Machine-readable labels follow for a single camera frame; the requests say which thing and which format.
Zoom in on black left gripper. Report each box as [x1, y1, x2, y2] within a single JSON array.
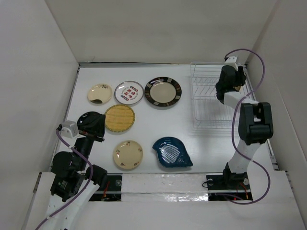
[[74, 113, 106, 169]]

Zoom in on woven bamboo pattern plate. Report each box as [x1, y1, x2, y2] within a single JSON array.
[[105, 104, 136, 133]]

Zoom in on cream plate with black brushstroke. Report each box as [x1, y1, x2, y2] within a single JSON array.
[[87, 83, 113, 104]]

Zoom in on cream plate with small flowers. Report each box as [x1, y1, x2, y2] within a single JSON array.
[[113, 140, 143, 170]]

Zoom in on white plate with red characters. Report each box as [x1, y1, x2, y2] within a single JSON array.
[[114, 81, 144, 105]]

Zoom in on black rimmed beige plate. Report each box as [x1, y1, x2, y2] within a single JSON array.
[[144, 77, 182, 108]]

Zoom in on blue leaf shaped dish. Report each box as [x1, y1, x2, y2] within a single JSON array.
[[152, 137, 193, 168]]

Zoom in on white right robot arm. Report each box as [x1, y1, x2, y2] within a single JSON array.
[[215, 65, 273, 188]]

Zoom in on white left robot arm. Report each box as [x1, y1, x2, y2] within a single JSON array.
[[37, 112, 108, 230]]

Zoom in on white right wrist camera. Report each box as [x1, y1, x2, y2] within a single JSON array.
[[224, 56, 238, 67]]

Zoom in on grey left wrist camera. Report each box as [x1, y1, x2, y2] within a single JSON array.
[[60, 120, 79, 138]]

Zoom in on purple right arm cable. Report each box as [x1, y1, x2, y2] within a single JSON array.
[[225, 48, 272, 205]]

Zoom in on white wire dish rack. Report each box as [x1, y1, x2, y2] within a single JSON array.
[[189, 61, 256, 130]]

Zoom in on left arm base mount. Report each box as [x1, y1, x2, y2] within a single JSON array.
[[89, 174, 122, 202]]

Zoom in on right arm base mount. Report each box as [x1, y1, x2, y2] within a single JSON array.
[[202, 174, 253, 201]]

